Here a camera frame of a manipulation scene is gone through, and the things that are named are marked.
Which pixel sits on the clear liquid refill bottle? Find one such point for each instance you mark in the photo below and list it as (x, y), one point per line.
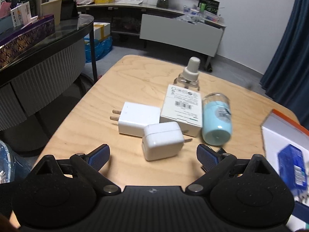
(189, 77)

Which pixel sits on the dark blue curtain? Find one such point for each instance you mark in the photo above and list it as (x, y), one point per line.
(286, 78)

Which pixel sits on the blue plastic bag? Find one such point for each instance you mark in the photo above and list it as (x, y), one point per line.
(102, 48)

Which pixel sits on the orange white cardboard box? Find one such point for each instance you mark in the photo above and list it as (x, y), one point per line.
(278, 131)

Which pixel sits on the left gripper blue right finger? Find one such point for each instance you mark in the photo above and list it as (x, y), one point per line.
(208, 157)

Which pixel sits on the white folding-prong charger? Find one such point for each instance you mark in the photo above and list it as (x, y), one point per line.
(162, 140)

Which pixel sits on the light blue cylindrical bottle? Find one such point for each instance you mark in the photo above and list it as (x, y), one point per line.
(217, 119)

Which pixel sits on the black round side table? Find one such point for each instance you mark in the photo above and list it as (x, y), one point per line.
(32, 82)

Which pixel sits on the white two-prong charger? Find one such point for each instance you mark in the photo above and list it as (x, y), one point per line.
(134, 117)

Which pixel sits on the black green display box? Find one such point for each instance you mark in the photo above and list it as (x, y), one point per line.
(210, 6)

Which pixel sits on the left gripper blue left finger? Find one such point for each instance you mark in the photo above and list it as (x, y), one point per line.
(99, 157)

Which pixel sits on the white barcode carton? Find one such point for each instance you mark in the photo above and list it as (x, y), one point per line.
(183, 106)

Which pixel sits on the blue tin box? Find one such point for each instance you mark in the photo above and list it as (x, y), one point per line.
(292, 169)

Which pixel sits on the white yellow-taped carton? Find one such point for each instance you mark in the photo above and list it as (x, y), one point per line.
(101, 30)

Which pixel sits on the white tv cabinet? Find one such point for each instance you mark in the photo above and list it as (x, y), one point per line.
(166, 26)

